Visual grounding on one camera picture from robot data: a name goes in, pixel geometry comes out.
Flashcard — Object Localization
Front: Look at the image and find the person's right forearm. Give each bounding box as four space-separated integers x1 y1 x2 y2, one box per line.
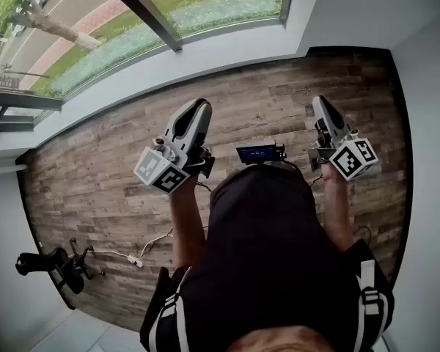
321 163 355 252

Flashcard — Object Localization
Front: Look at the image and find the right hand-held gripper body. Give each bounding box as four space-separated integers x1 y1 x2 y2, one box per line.
307 94 378 181

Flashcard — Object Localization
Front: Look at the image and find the person's black shirt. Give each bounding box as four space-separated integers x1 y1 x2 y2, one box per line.
139 166 395 352

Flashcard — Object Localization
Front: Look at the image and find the street tree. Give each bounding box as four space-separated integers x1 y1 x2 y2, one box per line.
0 0 103 53

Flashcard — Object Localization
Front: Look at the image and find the green hedge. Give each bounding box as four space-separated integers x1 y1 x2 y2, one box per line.
51 0 283 98

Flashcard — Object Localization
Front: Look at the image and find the small black monitor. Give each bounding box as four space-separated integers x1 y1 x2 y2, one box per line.
235 142 287 165

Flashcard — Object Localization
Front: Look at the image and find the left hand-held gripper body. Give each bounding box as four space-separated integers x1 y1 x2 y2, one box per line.
133 98 216 196

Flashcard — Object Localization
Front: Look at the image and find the person's left forearm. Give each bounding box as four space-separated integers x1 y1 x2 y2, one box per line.
169 181 208 271

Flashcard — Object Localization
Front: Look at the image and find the person's face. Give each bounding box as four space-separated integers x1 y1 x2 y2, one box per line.
234 324 338 352

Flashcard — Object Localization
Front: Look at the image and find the white black harness strap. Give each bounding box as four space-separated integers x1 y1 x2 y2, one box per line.
155 291 186 352
355 258 389 352

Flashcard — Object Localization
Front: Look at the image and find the black office chair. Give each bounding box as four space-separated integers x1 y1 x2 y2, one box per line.
15 237 106 296

